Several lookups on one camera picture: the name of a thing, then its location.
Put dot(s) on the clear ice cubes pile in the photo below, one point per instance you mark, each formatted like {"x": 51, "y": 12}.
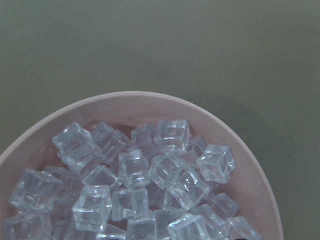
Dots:
{"x": 159, "y": 183}

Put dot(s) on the pink bowl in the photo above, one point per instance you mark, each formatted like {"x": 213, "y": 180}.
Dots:
{"x": 126, "y": 110}

